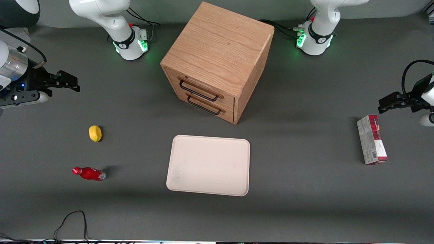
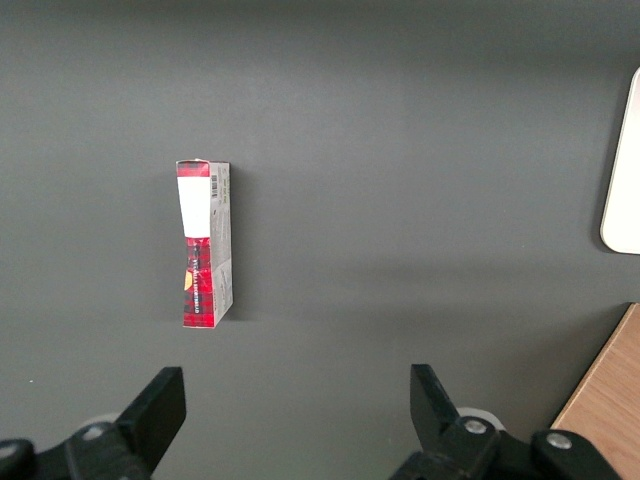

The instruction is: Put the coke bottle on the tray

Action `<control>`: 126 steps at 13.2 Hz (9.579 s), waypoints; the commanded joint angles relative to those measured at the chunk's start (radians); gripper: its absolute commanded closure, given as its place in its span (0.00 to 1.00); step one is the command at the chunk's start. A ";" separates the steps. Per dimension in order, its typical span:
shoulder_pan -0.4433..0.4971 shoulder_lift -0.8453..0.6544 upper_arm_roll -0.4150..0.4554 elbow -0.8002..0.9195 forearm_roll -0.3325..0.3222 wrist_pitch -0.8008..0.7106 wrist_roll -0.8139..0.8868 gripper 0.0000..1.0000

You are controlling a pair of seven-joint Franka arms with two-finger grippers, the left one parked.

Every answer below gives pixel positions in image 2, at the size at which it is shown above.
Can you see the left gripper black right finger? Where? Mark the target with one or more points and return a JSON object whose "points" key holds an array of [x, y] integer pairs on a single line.
{"points": [[450, 445]]}

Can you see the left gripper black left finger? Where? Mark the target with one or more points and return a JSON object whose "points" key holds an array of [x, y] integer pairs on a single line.
{"points": [[145, 415]]}

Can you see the beige plastic tray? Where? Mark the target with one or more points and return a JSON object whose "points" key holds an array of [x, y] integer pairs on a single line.
{"points": [[627, 200]]}

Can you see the red plaid carton box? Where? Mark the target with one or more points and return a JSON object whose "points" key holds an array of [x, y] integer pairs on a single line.
{"points": [[200, 285]]}

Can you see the wooden two-drawer cabinet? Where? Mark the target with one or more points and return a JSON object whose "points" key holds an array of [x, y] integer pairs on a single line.
{"points": [[610, 400]]}

